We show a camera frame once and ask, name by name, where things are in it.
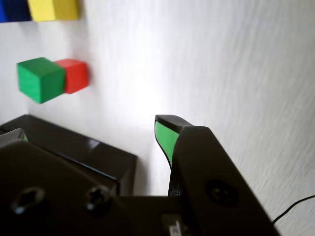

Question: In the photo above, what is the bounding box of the yellow cube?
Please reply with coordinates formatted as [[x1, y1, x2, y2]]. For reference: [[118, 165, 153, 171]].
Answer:
[[27, 0, 81, 22]]

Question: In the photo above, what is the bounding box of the thin black wire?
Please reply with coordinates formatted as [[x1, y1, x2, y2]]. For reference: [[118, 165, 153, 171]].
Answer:
[[271, 195, 315, 225]]

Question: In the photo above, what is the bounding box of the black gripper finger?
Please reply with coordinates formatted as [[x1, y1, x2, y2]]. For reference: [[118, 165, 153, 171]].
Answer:
[[0, 127, 121, 236], [154, 114, 281, 236]]

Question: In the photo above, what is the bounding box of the red cube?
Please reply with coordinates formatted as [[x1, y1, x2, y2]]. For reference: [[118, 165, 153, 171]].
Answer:
[[54, 58, 89, 95]]

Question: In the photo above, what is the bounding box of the black open cardboard box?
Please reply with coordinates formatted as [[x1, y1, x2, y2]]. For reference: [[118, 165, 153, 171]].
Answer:
[[0, 114, 138, 197]]

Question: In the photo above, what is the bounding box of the green cube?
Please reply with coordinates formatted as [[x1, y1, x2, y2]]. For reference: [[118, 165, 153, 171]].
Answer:
[[16, 57, 66, 104]]

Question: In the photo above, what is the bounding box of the blue cube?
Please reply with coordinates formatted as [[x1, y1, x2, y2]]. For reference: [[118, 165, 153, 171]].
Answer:
[[0, 0, 32, 24]]

